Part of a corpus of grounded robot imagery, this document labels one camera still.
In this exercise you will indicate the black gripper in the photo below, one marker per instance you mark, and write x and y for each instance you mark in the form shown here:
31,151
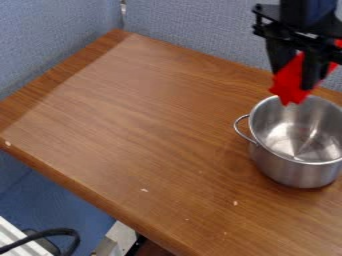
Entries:
304,25

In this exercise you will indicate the red rectangular block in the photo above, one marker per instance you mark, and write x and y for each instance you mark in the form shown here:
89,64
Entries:
287,80

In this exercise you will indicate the metal pot with handle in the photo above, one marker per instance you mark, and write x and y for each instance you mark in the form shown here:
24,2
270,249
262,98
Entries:
295,141

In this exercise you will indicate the white radiator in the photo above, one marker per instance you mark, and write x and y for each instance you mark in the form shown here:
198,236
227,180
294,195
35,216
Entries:
9,235

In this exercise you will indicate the white table leg bracket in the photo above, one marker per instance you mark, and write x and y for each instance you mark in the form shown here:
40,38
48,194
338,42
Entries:
117,241

